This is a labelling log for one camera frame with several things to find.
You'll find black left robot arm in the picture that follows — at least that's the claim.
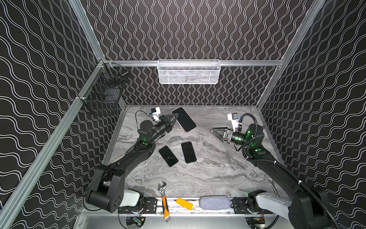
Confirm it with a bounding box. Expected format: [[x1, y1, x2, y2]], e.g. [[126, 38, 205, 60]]
[[84, 113, 179, 213]]

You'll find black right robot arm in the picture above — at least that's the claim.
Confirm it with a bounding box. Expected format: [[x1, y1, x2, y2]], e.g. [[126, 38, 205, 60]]
[[210, 124, 339, 229]]

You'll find left black phone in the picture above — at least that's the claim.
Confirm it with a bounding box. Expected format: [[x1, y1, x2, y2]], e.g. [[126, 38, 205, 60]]
[[159, 146, 179, 167]]

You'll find black phone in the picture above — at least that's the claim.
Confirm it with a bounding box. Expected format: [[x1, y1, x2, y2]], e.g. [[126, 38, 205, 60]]
[[181, 142, 197, 164], [159, 146, 179, 167]]

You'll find middle black phone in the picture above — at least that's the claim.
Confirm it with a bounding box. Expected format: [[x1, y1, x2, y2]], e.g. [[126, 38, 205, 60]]
[[181, 142, 197, 164]]

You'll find white mesh basket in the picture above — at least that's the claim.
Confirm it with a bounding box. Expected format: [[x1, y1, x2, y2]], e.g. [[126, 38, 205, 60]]
[[157, 59, 221, 85]]

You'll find silver spanner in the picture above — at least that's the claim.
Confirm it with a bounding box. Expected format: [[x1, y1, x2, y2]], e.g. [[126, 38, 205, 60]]
[[268, 179, 280, 197]]

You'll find grey fabric pouch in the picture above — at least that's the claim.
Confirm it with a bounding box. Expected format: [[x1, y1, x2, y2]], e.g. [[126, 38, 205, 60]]
[[199, 196, 231, 210]]

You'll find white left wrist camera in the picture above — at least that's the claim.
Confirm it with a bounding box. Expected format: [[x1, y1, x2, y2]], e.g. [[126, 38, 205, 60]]
[[151, 107, 161, 122]]

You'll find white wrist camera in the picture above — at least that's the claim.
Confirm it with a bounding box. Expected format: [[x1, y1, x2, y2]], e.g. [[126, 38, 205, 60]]
[[227, 113, 239, 131], [151, 107, 161, 122]]

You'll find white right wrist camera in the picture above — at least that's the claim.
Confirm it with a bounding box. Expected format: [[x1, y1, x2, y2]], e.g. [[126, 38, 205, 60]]
[[227, 113, 239, 131]]

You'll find black wire basket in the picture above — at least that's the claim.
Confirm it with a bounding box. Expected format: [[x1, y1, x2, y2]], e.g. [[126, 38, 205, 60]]
[[82, 63, 130, 116]]

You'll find orange handled adjustable wrench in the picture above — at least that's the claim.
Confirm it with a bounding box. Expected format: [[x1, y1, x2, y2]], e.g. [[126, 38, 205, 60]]
[[158, 181, 170, 222]]

